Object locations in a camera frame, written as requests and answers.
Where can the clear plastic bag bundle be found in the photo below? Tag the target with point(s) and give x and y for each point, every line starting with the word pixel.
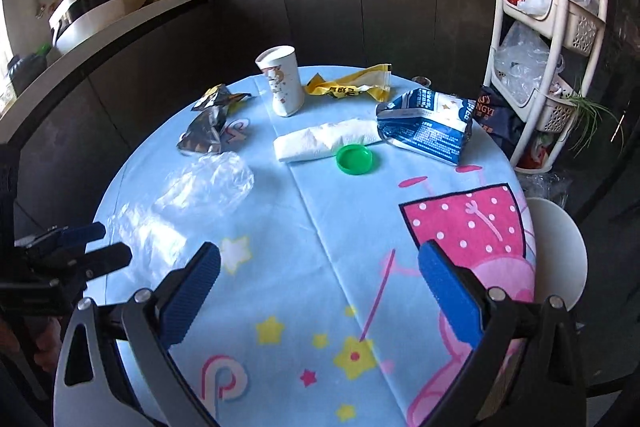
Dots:
pixel 520 57

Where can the small clear glass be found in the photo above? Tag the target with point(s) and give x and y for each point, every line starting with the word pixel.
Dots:
pixel 421 81

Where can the white rice cooker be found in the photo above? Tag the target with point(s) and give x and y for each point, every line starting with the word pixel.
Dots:
pixel 85 12

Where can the clear plastic packaging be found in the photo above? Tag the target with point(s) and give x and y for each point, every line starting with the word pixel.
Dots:
pixel 547 187

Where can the navy bag with orange print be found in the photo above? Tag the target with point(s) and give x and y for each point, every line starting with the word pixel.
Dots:
pixel 495 119

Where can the green plastic lid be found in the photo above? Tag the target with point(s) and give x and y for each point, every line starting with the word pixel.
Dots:
pixel 355 159

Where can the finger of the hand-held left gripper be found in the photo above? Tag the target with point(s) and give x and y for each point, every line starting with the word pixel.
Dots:
pixel 80 233
pixel 100 259

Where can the white round bin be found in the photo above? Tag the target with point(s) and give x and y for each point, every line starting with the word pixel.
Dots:
pixel 555 247

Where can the person's left hand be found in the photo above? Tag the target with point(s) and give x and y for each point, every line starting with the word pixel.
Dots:
pixel 46 342

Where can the dark brown foil wrapper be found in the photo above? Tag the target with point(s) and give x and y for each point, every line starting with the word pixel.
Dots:
pixel 202 134

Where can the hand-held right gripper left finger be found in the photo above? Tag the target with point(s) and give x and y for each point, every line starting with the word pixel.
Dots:
pixel 192 297

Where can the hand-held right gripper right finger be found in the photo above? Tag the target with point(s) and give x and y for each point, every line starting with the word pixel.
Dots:
pixel 452 302

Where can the blue and white packet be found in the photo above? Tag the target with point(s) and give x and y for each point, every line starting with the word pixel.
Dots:
pixel 425 127

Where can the black ribbed pot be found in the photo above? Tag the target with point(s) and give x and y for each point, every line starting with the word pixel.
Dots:
pixel 27 72

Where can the white paper tissue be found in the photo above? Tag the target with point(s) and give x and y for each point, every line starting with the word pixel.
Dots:
pixel 320 139

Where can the white paper cup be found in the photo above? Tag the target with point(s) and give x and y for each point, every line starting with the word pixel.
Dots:
pixel 285 87

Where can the white plastic storage rack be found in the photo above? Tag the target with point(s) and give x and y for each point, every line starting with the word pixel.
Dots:
pixel 580 32

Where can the green spider plant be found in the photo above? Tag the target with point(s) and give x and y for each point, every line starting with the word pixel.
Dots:
pixel 587 107

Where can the red and white plastic bag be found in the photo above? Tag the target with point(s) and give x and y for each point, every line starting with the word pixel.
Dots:
pixel 537 151

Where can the dark wrapper with yellow print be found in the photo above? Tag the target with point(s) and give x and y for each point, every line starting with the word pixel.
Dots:
pixel 217 99

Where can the yellow snack wrapper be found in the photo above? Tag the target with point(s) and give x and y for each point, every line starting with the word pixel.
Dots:
pixel 350 87

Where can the blue cartoon printed tablecloth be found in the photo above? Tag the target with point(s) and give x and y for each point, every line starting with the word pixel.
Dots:
pixel 325 232

